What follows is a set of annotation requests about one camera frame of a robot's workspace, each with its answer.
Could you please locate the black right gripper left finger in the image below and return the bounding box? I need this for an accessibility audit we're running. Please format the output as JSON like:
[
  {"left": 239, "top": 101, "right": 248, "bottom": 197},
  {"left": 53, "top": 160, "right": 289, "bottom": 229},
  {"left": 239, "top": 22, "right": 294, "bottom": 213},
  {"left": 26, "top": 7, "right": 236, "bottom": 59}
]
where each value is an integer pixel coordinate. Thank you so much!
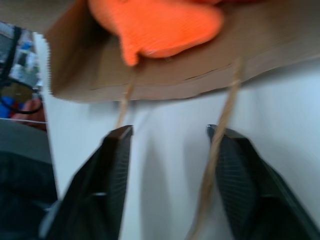
[{"left": 46, "top": 124, "right": 134, "bottom": 240}]

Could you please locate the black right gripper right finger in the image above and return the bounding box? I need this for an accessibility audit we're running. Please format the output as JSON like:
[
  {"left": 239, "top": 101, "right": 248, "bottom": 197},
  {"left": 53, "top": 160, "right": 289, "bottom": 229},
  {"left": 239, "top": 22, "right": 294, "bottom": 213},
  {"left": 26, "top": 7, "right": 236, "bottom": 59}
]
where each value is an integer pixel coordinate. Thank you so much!
[{"left": 205, "top": 124, "right": 320, "bottom": 240}]

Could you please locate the brown paper bag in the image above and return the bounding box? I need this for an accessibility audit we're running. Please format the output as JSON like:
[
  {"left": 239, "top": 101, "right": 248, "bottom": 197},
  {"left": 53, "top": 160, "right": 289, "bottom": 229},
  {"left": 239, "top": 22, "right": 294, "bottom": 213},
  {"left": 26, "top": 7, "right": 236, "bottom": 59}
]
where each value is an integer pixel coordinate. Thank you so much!
[{"left": 0, "top": 0, "right": 320, "bottom": 240}]

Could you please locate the orange plush toy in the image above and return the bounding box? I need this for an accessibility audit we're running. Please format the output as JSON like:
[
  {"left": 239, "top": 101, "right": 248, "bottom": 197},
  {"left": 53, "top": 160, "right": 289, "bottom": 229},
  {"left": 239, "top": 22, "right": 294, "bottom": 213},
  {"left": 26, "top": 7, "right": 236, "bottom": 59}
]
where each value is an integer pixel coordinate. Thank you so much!
[{"left": 87, "top": 0, "right": 224, "bottom": 67}]

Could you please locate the blue and red object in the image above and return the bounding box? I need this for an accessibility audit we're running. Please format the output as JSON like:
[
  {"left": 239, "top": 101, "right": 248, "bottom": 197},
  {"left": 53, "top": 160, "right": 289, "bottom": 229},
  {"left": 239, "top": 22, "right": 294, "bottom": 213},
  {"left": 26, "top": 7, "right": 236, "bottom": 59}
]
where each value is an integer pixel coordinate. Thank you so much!
[{"left": 0, "top": 96, "right": 43, "bottom": 121}]

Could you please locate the black cable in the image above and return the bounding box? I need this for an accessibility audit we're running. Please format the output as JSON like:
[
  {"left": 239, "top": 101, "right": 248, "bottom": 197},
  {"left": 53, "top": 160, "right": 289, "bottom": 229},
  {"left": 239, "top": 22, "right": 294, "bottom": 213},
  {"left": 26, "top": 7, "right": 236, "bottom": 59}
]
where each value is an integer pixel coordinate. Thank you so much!
[{"left": 0, "top": 24, "right": 43, "bottom": 115}]

